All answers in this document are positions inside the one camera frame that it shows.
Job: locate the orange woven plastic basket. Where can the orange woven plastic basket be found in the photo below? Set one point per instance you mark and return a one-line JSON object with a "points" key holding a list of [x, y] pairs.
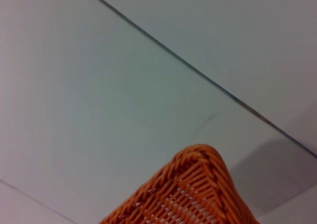
{"points": [[188, 199]]}

